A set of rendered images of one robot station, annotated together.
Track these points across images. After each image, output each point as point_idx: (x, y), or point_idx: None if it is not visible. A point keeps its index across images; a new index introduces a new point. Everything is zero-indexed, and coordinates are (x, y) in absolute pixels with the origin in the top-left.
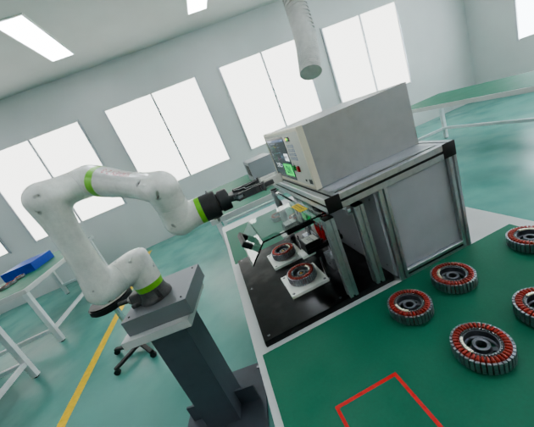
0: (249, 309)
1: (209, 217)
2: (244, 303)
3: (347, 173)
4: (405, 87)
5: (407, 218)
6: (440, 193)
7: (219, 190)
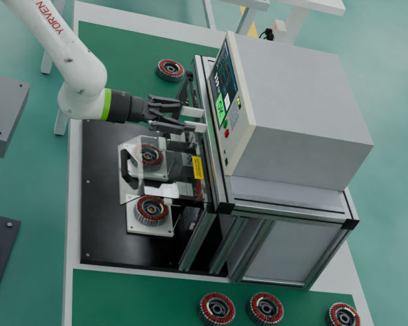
0: (74, 206)
1: (109, 121)
2: (71, 193)
3: (261, 177)
4: (370, 149)
5: (274, 246)
6: (317, 245)
7: (137, 99)
